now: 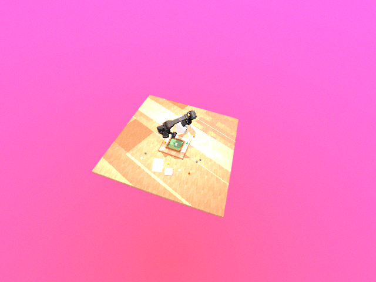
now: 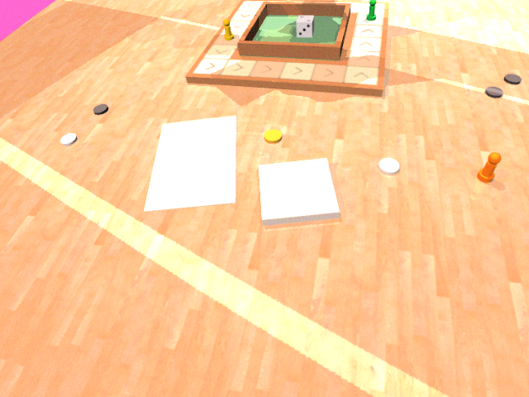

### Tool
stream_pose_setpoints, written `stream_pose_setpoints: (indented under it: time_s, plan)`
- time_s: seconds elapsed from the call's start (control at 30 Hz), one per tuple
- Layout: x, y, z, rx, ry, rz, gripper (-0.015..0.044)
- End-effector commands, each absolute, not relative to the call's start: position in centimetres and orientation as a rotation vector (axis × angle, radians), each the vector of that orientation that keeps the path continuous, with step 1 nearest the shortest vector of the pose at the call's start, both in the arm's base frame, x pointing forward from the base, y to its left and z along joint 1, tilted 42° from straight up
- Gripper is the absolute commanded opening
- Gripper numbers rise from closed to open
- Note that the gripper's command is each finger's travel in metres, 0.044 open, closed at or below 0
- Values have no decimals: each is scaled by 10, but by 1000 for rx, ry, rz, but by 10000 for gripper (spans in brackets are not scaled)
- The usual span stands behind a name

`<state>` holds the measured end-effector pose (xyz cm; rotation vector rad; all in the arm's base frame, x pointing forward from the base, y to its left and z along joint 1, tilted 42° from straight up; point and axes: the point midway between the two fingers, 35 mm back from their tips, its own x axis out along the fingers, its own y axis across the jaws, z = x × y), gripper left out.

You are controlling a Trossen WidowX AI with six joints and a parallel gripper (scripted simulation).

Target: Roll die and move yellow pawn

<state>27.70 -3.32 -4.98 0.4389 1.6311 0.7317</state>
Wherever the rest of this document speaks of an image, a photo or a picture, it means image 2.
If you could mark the white flat square slab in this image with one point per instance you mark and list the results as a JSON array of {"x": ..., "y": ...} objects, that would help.
[{"x": 297, "y": 191}]

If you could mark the green pawn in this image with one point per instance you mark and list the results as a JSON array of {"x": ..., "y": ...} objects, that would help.
[{"x": 371, "y": 16}]

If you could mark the grey flat disc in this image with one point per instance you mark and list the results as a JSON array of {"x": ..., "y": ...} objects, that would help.
[
  {"x": 100, "y": 109},
  {"x": 494, "y": 92},
  {"x": 512, "y": 79}
]

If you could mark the yellow pawn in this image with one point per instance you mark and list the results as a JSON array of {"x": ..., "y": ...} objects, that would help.
[{"x": 228, "y": 36}]

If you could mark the yellow flat disc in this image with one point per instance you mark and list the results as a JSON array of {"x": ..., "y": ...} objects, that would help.
[{"x": 273, "y": 136}]

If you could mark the white die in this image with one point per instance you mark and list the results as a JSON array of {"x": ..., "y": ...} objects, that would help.
[{"x": 305, "y": 26}]

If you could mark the white flat disc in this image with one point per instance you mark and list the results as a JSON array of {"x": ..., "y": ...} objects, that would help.
[
  {"x": 389, "y": 166},
  {"x": 68, "y": 139}
]

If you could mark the orange pawn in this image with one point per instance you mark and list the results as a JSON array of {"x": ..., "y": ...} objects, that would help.
[{"x": 486, "y": 174}]

